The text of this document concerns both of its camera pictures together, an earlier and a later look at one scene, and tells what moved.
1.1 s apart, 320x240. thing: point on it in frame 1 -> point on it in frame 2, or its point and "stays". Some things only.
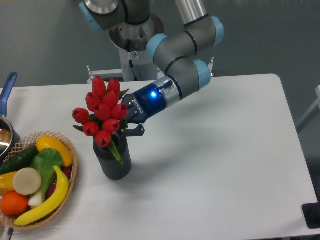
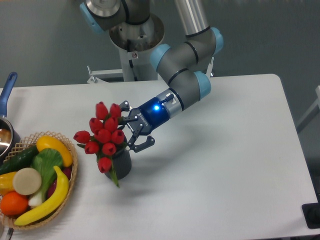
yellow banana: [59, 198] stays
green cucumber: [22, 160] stays
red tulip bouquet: [105, 111] -> [104, 138]
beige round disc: [27, 181] stays
